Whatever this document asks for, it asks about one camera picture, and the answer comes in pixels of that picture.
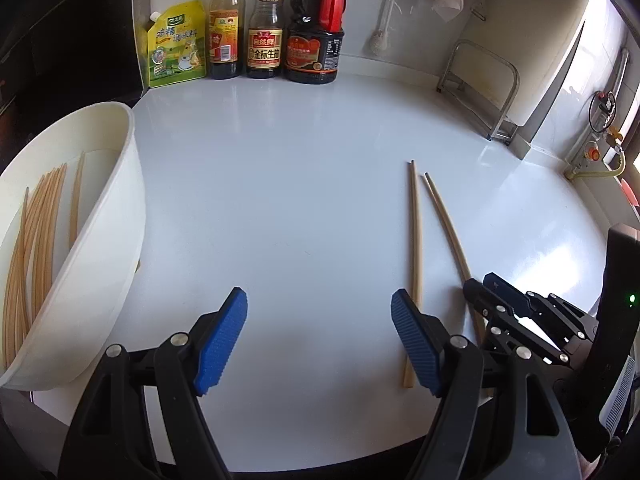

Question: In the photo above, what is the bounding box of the bunch of wooden chopsticks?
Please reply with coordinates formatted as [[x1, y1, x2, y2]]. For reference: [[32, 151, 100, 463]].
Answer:
[[2, 151, 86, 370]]

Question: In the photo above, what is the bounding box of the white hanging brush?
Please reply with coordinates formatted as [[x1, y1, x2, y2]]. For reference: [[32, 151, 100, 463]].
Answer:
[[369, 0, 403, 56]]

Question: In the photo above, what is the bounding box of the white cutting board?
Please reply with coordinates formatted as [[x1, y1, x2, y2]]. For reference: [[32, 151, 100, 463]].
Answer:
[[460, 0, 588, 128]]

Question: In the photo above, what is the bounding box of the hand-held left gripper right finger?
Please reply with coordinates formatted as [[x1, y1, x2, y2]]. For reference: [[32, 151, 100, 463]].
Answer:
[[390, 288, 581, 480]]

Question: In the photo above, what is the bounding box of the clear soy sauce bottle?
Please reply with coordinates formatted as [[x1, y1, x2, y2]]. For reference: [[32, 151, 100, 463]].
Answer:
[[246, 0, 291, 79]]

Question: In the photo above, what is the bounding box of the white wall pipe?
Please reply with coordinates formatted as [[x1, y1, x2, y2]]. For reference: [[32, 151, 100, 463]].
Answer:
[[606, 47, 632, 98]]

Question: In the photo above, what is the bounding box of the white plastic basin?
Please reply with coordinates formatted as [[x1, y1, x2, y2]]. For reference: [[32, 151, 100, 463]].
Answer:
[[0, 101, 147, 391]]

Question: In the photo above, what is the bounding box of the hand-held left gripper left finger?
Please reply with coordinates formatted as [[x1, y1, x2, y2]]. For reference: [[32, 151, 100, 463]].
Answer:
[[57, 287, 248, 480]]

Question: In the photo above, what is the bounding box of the yellow green seasoning pouch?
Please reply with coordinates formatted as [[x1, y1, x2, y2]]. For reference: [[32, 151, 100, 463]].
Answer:
[[142, 0, 207, 89]]

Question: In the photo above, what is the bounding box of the metal cutting board rack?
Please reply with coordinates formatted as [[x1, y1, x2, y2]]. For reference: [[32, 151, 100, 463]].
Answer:
[[437, 40, 521, 146]]

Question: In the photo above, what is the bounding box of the slim amber vinegar bottle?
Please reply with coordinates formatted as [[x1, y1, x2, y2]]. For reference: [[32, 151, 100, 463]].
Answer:
[[207, 0, 247, 80]]

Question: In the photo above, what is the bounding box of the gas valve assembly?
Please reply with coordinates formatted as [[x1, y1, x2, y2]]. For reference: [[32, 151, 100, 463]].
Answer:
[[565, 89, 626, 181]]

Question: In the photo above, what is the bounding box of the yellow gas hose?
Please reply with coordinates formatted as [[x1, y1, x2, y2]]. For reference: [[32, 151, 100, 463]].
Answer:
[[567, 147, 627, 181]]

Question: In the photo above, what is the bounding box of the large red-handled soy sauce jug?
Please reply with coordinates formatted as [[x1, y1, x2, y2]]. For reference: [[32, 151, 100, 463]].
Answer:
[[284, 0, 347, 84]]

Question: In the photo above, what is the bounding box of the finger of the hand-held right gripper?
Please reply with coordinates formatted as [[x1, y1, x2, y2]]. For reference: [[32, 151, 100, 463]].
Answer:
[[483, 272, 598, 341], [462, 279, 571, 366]]

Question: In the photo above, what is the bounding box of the wooden chopstick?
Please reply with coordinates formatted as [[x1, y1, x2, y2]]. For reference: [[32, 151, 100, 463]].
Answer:
[[402, 160, 426, 389], [423, 172, 490, 348]]

